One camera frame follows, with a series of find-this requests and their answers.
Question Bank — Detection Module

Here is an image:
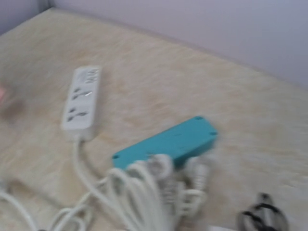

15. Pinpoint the teal rectangular power block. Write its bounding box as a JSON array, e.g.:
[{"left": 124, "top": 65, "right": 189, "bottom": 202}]
[{"left": 112, "top": 116, "right": 218, "bottom": 169}]

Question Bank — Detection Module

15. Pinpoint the white power strip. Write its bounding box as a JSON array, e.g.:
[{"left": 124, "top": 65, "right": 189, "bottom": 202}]
[{"left": 61, "top": 65, "right": 102, "bottom": 141}]

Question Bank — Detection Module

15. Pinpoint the white coiled cable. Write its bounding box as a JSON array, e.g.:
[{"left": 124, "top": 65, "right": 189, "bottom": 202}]
[{"left": 0, "top": 137, "right": 169, "bottom": 231}]

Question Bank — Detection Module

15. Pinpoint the pink socket block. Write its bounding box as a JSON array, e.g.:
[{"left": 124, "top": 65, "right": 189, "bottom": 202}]
[{"left": 0, "top": 85, "right": 7, "bottom": 103}]

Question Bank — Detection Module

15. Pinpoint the black usb cable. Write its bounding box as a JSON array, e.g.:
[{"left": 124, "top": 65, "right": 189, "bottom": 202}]
[{"left": 237, "top": 192, "right": 289, "bottom": 231}]

